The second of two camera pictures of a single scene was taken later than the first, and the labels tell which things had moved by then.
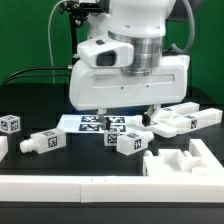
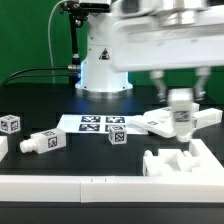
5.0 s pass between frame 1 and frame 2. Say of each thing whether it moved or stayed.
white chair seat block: stayed
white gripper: moved
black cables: stayed
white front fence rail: stayed
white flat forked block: stayed
